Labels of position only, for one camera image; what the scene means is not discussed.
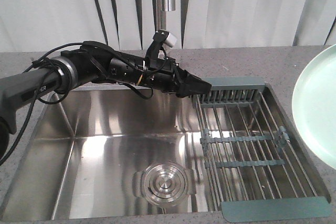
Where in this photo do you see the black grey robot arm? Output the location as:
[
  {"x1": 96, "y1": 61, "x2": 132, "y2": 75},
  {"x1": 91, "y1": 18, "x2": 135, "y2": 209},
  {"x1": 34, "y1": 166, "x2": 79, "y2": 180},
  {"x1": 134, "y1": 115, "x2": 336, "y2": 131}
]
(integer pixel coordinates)
[{"x1": 1, "y1": 41, "x2": 211, "y2": 163}]

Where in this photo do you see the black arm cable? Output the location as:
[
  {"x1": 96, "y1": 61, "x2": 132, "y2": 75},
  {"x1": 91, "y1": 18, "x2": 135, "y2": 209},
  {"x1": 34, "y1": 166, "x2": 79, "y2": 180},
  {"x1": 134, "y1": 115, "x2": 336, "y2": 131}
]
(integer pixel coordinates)
[{"x1": 0, "y1": 41, "x2": 154, "y2": 167}]

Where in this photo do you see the light green ceramic plate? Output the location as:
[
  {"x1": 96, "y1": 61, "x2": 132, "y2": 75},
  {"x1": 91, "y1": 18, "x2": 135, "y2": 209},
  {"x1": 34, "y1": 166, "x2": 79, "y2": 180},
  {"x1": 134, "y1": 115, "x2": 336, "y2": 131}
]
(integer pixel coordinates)
[{"x1": 292, "y1": 45, "x2": 335, "y2": 168}]

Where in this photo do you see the white pleated curtain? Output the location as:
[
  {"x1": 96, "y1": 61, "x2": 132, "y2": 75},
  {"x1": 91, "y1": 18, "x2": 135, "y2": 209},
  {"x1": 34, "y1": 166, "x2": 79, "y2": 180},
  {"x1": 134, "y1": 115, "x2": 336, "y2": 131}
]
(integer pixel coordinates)
[{"x1": 1, "y1": 0, "x2": 335, "y2": 52}]

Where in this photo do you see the green steel dish rack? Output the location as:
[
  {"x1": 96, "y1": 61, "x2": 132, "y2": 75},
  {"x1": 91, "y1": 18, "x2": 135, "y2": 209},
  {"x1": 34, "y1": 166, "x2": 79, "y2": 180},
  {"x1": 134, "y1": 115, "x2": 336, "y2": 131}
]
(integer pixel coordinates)
[{"x1": 192, "y1": 77, "x2": 332, "y2": 223}]

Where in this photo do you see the stainless steel sink basin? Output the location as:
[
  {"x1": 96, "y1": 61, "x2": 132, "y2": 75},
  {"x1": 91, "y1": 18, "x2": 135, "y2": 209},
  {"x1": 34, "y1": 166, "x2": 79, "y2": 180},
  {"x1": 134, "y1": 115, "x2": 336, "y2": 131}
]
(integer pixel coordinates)
[{"x1": 1, "y1": 87, "x2": 222, "y2": 222}]

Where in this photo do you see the round steel sink drain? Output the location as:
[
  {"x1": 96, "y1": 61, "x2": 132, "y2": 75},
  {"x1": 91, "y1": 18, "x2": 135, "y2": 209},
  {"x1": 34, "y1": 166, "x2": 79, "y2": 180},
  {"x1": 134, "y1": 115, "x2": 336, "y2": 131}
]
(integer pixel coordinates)
[{"x1": 132, "y1": 161, "x2": 196, "y2": 207}]

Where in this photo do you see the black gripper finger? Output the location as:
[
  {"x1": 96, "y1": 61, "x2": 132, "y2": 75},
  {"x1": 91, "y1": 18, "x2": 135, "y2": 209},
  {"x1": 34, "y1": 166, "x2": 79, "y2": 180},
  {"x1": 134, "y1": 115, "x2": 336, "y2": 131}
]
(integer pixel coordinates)
[{"x1": 179, "y1": 74, "x2": 212, "y2": 95}]

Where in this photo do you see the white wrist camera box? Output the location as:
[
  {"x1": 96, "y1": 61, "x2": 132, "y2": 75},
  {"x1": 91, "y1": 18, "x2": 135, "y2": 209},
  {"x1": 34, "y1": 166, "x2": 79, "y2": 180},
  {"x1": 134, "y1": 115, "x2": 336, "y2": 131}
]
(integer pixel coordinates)
[{"x1": 153, "y1": 29, "x2": 177, "y2": 48}]

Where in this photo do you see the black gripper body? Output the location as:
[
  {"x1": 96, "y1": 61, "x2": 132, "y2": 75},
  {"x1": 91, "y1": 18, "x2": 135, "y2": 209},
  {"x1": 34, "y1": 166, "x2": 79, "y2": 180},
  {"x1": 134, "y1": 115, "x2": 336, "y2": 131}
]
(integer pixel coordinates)
[{"x1": 136, "y1": 57, "x2": 189, "y2": 93}]

